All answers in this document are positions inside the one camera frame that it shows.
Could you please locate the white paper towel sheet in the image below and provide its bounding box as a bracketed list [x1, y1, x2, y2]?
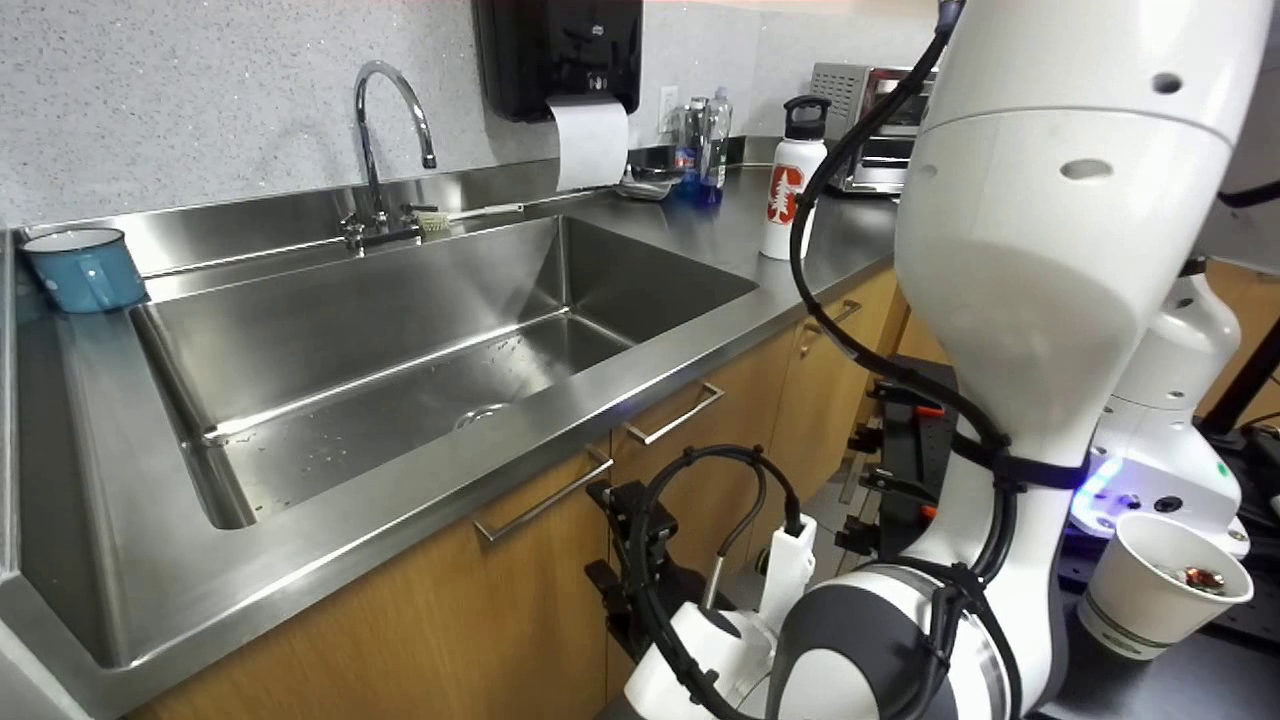
[554, 104, 627, 193]

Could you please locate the door metal handle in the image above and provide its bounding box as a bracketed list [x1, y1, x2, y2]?
[471, 447, 615, 545]
[626, 379, 726, 447]

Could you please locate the chrome gooseneck faucet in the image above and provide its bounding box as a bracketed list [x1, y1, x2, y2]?
[342, 60, 448, 256]

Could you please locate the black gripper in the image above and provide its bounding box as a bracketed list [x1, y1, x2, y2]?
[585, 480, 697, 655]

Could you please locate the silver toaster oven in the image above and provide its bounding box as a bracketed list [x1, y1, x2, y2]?
[813, 60, 937, 199]

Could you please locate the black paper towel dispenser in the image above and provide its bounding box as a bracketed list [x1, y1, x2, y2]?
[471, 0, 643, 124]

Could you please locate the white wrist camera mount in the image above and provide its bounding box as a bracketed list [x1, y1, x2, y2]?
[673, 518, 815, 693]

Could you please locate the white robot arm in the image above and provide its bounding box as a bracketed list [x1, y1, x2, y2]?
[626, 0, 1277, 720]

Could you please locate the stainless steel sink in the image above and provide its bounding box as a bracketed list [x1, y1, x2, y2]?
[19, 214, 751, 667]

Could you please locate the wooden cabinet door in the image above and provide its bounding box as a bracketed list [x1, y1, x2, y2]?
[611, 339, 794, 574]
[129, 452, 622, 720]

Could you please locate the clear plastic bottle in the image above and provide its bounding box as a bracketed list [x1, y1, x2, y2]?
[675, 88, 731, 207]

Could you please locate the far right door handle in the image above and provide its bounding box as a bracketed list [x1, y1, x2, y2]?
[797, 297, 865, 356]

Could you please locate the white paper cup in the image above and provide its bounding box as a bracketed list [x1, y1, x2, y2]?
[1076, 514, 1256, 659]

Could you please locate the far right cabinet door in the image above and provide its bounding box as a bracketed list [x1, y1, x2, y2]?
[770, 271, 897, 500]

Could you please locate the white bottle with black cap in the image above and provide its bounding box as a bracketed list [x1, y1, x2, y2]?
[762, 95, 827, 259]

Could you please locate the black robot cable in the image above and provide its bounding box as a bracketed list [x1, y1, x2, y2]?
[626, 0, 1083, 720]

